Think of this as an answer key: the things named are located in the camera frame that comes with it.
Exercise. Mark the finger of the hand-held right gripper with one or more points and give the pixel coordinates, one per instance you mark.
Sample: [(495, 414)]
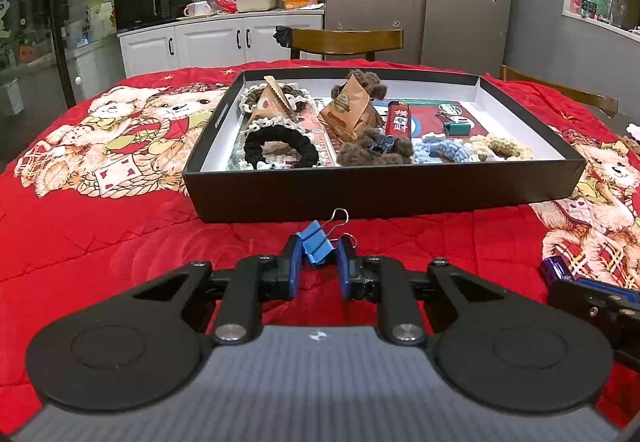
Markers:
[(580, 307), (615, 292)]

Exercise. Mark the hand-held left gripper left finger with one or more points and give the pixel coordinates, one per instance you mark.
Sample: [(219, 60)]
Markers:
[(295, 267)]

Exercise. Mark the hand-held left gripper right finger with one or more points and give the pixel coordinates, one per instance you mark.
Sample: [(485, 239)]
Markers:
[(346, 267)]

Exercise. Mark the blue binder clip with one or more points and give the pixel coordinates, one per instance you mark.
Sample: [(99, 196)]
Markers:
[(315, 249)]

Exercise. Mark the black cardboard box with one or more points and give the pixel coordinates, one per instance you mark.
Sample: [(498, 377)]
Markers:
[(380, 194)]

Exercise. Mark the black scrunchie with white lace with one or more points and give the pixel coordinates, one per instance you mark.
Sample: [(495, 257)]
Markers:
[(306, 152)]

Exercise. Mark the brown fuzzy hair clip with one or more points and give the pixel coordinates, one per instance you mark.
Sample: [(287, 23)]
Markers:
[(360, 148)]

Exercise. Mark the blue white lace scrunchie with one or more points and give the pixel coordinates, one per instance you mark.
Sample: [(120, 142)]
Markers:
[(440, 149)]

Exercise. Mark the brown triangular snack packet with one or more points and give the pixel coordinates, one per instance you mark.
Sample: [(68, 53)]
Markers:
[(270, 104), (347, 114)]

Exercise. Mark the red candy tube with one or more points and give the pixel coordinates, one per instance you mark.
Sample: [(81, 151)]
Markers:
[(398, 122)]

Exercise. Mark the green binder clip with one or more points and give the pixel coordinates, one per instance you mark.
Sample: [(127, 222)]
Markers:
[(456, 127)]

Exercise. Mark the cream crochet scrunchie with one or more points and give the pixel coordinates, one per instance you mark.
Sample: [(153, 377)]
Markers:
[(505, 142)]

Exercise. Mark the brown fuzzy scrunchie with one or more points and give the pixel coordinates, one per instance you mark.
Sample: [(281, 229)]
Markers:
[(367, 81)]

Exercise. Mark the white object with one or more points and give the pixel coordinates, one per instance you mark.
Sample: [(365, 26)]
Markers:
[(634, 131)]

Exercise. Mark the red printed blanket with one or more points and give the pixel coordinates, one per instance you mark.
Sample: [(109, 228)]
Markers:
[(100, 232)]

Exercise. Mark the wooden chair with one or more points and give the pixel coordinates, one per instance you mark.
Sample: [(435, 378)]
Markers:
[(560, 89), (350, 41)]

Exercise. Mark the dark cloth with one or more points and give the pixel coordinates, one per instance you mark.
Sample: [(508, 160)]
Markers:
[(283, 36)]

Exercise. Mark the white kitchen cabinet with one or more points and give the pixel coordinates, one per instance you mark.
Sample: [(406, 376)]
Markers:
[(210, 44)]

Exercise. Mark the orange box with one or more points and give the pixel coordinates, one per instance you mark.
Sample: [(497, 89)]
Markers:
[(298, 3)]

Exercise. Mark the red plastic bag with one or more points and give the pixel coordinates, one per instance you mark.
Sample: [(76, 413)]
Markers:
[(225, 5)]

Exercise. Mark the white mug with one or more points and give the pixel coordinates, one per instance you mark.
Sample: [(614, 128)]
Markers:
[(197, 8)]

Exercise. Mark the black microwave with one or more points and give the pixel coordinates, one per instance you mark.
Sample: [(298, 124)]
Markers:
[(145, 7)]

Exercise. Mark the white bin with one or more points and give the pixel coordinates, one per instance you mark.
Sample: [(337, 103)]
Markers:
[(11, 97)]

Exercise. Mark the glass sliding door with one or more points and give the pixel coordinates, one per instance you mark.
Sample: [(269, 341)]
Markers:
[(40, 12)]

